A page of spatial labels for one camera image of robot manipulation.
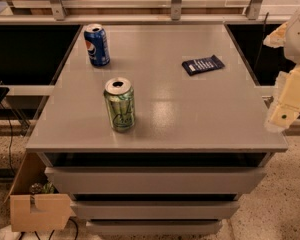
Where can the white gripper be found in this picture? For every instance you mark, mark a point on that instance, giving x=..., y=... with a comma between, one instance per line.
x=298, y=39

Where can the dark blue rxbar wrapper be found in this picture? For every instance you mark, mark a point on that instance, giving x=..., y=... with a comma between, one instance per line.
x=202, y=65

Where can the green soda can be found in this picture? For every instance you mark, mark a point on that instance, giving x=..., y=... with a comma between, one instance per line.
x=119, y=98

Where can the blue pepsi can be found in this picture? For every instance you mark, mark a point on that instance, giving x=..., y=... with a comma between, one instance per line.
x=97, y=46

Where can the grey middle drawer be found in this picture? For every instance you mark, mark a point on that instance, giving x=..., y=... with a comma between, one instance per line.
x=151, y=210

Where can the grey drawer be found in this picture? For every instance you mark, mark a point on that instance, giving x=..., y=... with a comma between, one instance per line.
x=153, y=227
x=151, y=210
x=133, y=180

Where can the grey top drawer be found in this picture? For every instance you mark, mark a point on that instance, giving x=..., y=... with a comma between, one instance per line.
x=133, y=180

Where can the grey bottom drawer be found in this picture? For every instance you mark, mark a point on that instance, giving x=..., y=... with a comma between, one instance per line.
x=153, y=227

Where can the cardboard box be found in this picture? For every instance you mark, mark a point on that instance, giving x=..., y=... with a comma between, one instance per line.
x=35, y=212

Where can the metal shelf frame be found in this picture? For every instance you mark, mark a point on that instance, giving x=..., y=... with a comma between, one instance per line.
x=40, y=12

